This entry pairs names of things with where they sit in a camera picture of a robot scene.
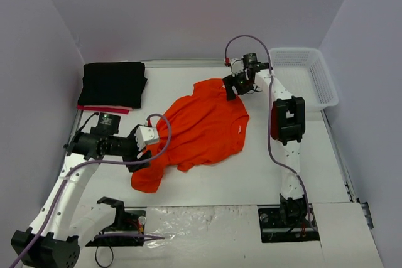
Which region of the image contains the orange t shirt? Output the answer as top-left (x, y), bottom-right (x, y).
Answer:
top-left (131, 78), bottom-right (249, 193)

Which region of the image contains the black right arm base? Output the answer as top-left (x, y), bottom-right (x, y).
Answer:
top-left (258, 206), bottom-right (320, 244)

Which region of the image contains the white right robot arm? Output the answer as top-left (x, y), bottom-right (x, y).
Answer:
top-left (223, 53), bottom-right (308, 226)

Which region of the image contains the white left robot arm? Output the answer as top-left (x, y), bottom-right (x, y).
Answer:
top-left (11, 112), bottom-right (161, 267)

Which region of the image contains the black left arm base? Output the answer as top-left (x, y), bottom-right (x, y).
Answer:
top-left (86, 208), bottom-right (146, 247)

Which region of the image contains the light pink folded t shirt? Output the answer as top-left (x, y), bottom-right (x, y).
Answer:
top-left (120, 107), bottom-right (134, 111)

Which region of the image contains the white plastic basket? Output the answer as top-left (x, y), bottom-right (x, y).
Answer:
top-left (269, 47), bottom-right (339, 112)

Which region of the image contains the black folded t shirt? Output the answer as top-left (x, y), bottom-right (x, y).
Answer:
top-left (78, 62), bottom-right (148, 109)

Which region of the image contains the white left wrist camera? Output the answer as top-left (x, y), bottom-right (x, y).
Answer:
top-left (129, 124), bottom-right (160, 151)

